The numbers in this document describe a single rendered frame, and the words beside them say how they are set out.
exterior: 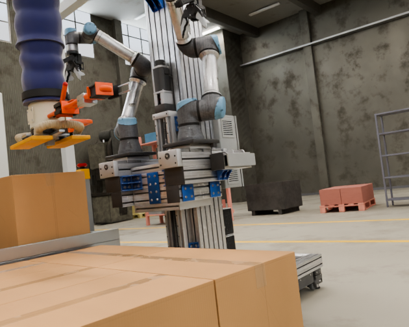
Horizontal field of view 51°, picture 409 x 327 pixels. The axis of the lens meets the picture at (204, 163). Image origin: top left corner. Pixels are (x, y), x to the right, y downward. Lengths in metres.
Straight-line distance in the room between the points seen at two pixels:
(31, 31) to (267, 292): 1.67
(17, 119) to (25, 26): 10.34
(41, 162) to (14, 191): 10.53
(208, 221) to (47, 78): 1.19
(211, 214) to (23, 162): 10.22
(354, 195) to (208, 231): 6.13
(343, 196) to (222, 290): 7.42
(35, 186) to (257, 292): 1.35
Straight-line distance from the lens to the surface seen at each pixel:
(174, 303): 1.09
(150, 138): 9.99
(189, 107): 2.28
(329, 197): 8.60
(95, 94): 1.76
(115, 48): 2.77
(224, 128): 2.71
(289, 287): 1.46
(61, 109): 2.05
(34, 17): 2.35
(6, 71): 12.87
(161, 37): 2.73
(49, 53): 2.32
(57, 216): 2.34
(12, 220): 2.28
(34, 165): 12.64
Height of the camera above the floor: 0.80
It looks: 3 degrees up
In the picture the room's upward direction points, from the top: 6 degrees counter-clockwise
